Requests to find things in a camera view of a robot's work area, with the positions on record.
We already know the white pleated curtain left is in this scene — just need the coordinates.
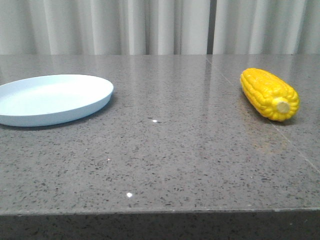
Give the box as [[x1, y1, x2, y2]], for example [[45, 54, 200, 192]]
[[0, 0, 211, 55]]

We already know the light blue round plate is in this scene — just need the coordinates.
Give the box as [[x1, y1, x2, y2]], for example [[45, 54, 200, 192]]
[[0, 74, 114, 127]]

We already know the yellow plastic corn cob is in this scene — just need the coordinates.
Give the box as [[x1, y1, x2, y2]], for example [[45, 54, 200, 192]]
[[240, 68, 300, 122]]

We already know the white pleated curtain right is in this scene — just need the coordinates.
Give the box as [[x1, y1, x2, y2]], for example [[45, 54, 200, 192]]
[[212, 0, 320, 55]]

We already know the white pleated curtain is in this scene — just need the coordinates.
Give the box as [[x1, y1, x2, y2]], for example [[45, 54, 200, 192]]
[[212, 0, 320, 55], [0, 0, 211, 55]]

